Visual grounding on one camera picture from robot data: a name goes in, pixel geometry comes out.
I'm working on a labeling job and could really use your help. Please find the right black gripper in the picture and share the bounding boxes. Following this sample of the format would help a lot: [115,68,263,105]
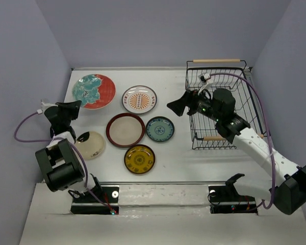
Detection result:
[167,86,222,123]

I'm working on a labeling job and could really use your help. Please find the red teal floral plate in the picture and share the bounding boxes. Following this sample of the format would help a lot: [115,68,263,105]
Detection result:
[71,74,116,110]

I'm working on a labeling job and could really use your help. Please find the white plate orange sunburst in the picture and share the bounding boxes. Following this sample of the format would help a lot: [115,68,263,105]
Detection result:
[121,85,158,114]

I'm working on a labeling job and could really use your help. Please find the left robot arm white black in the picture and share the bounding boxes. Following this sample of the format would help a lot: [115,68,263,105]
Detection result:
[35,100,104,202]

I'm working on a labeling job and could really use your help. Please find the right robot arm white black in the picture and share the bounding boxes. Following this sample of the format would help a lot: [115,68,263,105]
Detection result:
[167,88,306,215]

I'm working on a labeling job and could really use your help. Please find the blue white floral small plate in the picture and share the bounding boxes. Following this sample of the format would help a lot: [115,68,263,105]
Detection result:
[145,116,175,142]

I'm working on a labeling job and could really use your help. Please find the cream translucent plate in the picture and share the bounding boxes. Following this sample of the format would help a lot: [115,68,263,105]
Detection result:
[74,131,106,160]

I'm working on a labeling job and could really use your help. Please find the dark red rimmed beige plate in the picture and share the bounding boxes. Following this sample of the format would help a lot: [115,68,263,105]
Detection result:
[106,113,145,148]

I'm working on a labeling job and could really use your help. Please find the yellow black patterned plate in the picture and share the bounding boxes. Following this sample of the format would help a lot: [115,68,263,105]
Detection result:
[123,144,156,175]

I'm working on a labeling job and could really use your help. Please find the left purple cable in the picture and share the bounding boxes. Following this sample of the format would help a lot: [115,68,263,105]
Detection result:
[14,112,115,214]

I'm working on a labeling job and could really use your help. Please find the purple cable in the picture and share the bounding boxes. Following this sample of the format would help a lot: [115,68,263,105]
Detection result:
[211,72,276,210]
[14,112,115,214]

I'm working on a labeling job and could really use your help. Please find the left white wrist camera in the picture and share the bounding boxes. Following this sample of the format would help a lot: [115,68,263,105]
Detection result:
[37,99,57,115]

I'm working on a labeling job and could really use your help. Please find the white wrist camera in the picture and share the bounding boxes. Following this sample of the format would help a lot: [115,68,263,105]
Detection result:
[198,72,213,94]
[37,99,57,115]

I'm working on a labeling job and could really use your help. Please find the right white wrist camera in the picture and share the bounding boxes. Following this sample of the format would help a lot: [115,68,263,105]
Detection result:
[198,72,213,94]

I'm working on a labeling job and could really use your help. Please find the black wire dish rack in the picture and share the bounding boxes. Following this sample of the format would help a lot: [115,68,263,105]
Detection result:
[185,59,267,150]

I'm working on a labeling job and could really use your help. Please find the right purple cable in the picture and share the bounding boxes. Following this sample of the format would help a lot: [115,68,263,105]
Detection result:
[211,72,276,210]

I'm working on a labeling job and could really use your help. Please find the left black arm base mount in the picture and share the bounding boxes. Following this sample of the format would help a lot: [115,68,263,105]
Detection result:
[68,185,119,215]

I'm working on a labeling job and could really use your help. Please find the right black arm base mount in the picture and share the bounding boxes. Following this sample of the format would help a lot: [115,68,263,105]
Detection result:
[207,185,258,214]

